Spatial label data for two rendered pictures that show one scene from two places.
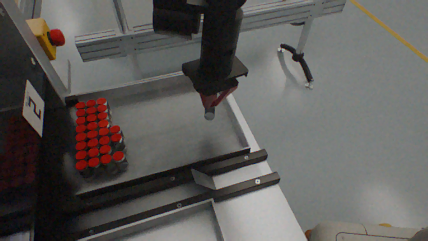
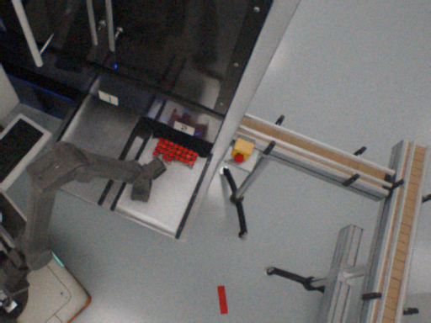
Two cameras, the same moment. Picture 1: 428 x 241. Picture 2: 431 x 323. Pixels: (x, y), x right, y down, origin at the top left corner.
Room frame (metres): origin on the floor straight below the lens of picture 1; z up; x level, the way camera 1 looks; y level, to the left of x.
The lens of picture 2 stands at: (0.68, -0.38, 2.46)
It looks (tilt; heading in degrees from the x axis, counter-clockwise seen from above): 68 degrees down; 125
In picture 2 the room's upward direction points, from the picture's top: 6 degrees clockwise
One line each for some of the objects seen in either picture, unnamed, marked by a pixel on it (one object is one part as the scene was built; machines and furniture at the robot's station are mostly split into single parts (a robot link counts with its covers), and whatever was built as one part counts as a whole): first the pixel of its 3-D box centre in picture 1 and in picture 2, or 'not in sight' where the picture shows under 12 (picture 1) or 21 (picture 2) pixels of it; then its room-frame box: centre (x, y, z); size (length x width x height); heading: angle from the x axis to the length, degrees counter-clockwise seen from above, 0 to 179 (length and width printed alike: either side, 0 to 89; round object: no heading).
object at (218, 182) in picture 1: (228, 173); (114, 186); (0.24, -0.03, 0.91); 0.14 x 0.03 x 0.06; 107
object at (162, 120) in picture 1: (158, 124); (163, 180); (0.37, 0.12, 0.90); 0.34 x 0.26 x 0.04; 107
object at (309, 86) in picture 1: (296, 60); not in sight; (1.62, -0.64, 0.07); 0.50 x 0.08 x 0.14; 18
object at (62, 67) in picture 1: (42, 80); (242, 153); (0.54, 0.46, 0.87); 0.14 x 0.13 x 0.02; 108
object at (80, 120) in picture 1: (85, 138); (178, 149); (0.33, 0.27, 0.90); 0.18 x 0.02 x 0.05; 17
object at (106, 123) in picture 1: (106, 133); (173, 157); (0.34, 0.22, 0.90); 0.18 x 0.02 x 0.05; 17
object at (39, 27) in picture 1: (34, 41); (242, 148); (0.54, 0.41, 1.00); 0.08 x 0.07 x 0.07; 108
